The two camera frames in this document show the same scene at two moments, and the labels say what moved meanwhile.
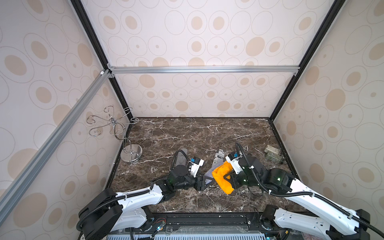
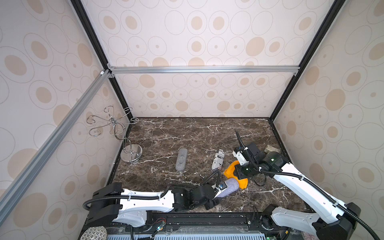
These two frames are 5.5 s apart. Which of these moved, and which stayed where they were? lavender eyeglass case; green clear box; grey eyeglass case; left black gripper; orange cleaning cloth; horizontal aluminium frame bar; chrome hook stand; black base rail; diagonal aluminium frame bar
Moved: left black gripper; orange cleaning cloth; lavender eyeglass case
Stayed: green clear box; grey eyeglass case; diagonal aluminium frame bar; black base rail; horizontal aluminium frame bar; chrome hook stand
